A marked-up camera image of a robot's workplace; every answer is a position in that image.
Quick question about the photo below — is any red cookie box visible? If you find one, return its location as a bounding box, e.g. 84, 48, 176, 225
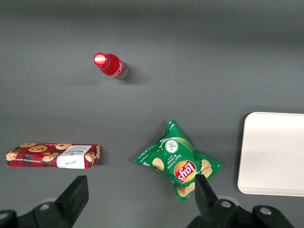
6, 142, 101, 170

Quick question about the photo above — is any red drink bottle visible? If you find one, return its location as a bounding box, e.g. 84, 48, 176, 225
93, 52, 128, 80

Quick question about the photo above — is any green chips bag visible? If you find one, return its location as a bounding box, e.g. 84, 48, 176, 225
133, 119, 224, 203

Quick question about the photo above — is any beige plastic tray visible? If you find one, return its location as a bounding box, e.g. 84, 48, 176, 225
237, 112, 304, 197

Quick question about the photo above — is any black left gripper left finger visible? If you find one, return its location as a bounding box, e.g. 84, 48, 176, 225
16, 175, 90, 228

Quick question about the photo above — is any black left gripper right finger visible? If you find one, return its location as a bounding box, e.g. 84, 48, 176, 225
187, 174, 240, 228

